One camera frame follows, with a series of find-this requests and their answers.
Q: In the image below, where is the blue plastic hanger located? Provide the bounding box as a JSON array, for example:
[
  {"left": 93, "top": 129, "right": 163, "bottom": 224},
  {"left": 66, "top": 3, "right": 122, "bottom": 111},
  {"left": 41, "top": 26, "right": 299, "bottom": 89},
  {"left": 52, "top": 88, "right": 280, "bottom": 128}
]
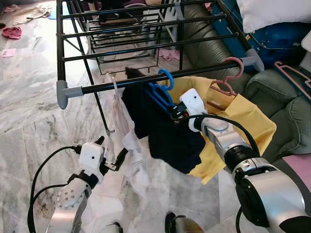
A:
[{"left": 145, "top": 69, "right": 174, "bottom": 117}]

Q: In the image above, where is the dark navy garment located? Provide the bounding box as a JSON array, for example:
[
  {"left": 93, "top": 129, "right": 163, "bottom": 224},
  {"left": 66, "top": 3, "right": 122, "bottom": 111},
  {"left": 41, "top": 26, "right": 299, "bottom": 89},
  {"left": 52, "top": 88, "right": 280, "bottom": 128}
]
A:
[{"left": 121, "top": 67, "right": 207, "bottom": 174}]

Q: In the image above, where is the pink plastic hanger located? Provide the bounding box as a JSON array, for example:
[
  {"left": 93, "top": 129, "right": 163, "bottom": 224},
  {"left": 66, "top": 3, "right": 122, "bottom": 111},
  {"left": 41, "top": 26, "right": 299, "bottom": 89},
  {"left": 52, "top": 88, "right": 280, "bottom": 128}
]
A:
[
  {"left": 209, "top": 57, "right": 245, "bottom": 110},
  {"left": 274, "top": 61, "right": 311, "bottom": 102}
]

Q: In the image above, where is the white translucent garment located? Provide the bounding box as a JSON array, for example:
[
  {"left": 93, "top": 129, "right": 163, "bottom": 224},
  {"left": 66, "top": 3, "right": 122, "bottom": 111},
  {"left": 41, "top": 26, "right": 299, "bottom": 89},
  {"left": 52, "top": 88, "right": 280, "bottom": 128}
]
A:
[{"left": 104, "top": 73, "right": 151, "bottom": 195}]

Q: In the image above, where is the black metal drying rack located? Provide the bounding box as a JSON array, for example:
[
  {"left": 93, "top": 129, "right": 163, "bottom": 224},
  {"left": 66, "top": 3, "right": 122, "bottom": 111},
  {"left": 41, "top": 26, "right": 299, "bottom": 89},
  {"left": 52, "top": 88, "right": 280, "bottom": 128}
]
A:
[{"left": 56, "top": 0, "right": 265, "bottom": 135}]

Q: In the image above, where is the pale pink cloth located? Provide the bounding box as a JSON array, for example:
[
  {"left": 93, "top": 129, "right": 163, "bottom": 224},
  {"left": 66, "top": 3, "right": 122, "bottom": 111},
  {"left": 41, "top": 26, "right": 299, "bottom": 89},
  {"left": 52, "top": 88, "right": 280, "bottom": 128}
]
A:
[{"left": 160, "top": 49, "right": 180, "bottom": 61}]

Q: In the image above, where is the yellow shirt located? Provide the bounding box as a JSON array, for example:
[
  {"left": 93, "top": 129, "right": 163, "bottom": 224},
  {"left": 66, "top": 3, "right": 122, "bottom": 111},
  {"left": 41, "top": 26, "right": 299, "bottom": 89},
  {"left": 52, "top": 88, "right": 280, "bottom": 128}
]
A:
[{"left": 168, "top": 75, "right": 277, "bottom": 185}]

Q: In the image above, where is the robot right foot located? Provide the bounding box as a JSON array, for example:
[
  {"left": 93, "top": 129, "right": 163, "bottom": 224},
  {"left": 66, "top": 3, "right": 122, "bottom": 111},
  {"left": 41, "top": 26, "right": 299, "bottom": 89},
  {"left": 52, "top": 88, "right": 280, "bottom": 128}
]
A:
[{"left": 164, "top": 212, "right": 205, "bottom": 233}]

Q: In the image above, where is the pink cushion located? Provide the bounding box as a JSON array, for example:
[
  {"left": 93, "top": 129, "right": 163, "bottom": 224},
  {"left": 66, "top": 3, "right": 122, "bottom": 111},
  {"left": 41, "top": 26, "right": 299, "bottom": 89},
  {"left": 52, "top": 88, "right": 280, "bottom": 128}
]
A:
[{"left": 282, "top": 153, "right": 311, "bottom": 192}]

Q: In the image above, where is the olive green leather sofa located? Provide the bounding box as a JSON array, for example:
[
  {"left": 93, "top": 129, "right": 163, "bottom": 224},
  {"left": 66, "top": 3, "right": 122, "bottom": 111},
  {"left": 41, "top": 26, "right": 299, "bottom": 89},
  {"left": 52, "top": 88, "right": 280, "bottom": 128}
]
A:
[{"left": 182, "top": 2, "right": 311, "bottom": 163}]

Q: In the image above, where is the blue bag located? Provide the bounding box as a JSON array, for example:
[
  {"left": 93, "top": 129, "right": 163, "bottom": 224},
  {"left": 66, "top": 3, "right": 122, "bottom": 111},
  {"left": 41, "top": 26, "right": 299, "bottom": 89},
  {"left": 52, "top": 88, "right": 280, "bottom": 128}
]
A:
[{"left": 211, "top": 0, "right": 311, "bottom": 73}]

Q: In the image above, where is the white pillow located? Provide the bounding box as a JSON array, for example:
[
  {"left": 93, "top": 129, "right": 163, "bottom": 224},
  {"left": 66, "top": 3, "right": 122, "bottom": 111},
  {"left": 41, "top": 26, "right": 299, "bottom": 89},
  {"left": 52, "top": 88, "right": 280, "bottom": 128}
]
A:
[{"left": 236, "top": 0, "right": 311, "bottom": 33}]

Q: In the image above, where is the beige cloth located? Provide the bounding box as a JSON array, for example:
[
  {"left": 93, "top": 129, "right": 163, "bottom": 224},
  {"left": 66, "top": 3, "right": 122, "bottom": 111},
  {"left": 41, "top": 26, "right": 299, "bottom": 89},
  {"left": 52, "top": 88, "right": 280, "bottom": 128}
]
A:
[{"left": 12, "top": 5, "right": 52, "bottom": 25}]

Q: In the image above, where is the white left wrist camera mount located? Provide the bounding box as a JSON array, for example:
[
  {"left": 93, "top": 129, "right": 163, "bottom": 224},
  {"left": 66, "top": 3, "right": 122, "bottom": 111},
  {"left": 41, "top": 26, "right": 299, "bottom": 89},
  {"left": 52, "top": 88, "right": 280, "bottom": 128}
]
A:
[{"left": 79, "top": 142, "right": 105, "bottom": 185}]

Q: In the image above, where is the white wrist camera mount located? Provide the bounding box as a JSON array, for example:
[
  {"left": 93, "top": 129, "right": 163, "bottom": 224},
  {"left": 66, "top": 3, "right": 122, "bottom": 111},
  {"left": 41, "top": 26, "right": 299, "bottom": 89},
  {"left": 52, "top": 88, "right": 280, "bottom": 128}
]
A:
[
  {"left": 79, "top": 142, "right": 105, "bottom": 185},
  {"left": 180, "top": 88, "right": 209, "bottom": 118}
]

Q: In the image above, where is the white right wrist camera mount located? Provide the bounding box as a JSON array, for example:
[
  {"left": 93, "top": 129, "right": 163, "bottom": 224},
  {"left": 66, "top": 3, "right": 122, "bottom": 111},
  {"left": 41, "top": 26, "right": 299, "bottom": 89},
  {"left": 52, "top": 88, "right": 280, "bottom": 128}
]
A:
[{"left": 180, "top": 88, "right": 209, "bottom": 118}]

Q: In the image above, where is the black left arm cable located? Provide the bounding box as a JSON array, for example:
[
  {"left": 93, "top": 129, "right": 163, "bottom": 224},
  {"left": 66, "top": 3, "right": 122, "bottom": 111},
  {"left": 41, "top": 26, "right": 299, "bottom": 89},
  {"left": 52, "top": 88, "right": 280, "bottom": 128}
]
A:
[{"left": 27, "top": 145, "right": 82, "bottom": 233}]

